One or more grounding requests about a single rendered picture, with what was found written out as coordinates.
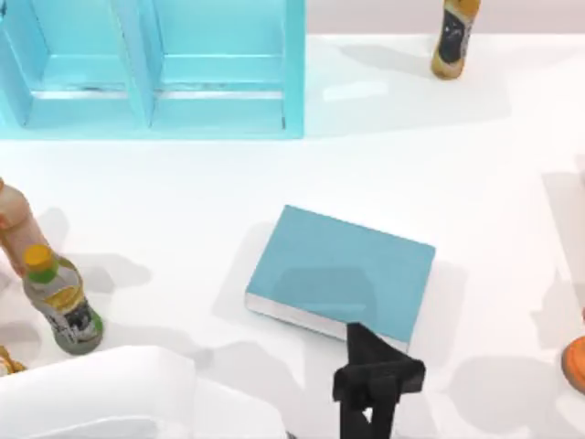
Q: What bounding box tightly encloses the blue book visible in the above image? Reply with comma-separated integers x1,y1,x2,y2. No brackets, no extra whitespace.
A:
244,204,437,355

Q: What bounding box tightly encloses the orange round object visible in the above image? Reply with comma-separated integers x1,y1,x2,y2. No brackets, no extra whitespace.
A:
560,335,585,396

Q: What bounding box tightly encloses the green bottle with yellow cap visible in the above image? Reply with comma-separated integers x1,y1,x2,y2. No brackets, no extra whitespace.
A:
22,243,104,356

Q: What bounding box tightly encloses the light blue rack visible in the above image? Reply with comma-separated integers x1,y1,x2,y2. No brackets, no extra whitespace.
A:
0,0,305,141

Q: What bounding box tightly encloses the yellow bottle with black label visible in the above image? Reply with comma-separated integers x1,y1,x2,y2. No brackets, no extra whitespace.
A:
430,0,482,80

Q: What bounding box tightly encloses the yellow and orange object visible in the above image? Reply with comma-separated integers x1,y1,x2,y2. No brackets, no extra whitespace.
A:
0,345,27,378

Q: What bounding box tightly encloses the peach bottle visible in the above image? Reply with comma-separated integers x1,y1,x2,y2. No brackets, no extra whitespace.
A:
0,177,52,278

